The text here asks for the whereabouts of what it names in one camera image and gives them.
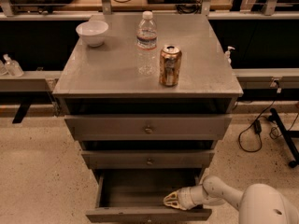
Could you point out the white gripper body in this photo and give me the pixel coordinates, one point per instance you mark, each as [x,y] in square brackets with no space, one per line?
[186,198]

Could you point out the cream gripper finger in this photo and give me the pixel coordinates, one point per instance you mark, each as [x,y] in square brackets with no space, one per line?
[171,198]
[175,204]

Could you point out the grey bottom drawer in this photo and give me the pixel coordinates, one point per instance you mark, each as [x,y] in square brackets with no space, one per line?
[137,195]

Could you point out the grey drawer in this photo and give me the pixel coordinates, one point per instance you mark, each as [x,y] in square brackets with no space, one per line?
[148,127]
[147,159]
[137,195]

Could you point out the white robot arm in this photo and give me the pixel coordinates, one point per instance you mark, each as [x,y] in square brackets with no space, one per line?
[257,204]

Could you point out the grey middle drawer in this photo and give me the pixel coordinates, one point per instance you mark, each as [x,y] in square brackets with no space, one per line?
[147,159]

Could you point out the grey drawer cabinet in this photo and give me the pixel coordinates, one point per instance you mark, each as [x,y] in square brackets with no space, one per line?
[106,81]

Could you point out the grey top drawer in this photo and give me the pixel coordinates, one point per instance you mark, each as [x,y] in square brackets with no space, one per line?
[148,127]

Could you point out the black stand leg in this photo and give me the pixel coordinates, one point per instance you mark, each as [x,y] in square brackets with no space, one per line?
[288,136]

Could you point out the orange soda can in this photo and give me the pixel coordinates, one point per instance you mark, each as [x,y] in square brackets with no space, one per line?
[170,61]

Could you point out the white pump dispenser bottle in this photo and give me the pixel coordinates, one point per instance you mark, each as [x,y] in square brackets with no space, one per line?
[227,53]

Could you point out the clear plastic water bottle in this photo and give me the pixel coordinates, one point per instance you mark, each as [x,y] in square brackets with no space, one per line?
[146,44]

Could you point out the white bowl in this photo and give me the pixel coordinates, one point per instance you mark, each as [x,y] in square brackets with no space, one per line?
[92,33]

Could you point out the clear sanitizer bottle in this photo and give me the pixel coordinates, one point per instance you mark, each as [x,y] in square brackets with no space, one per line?
[13,67]

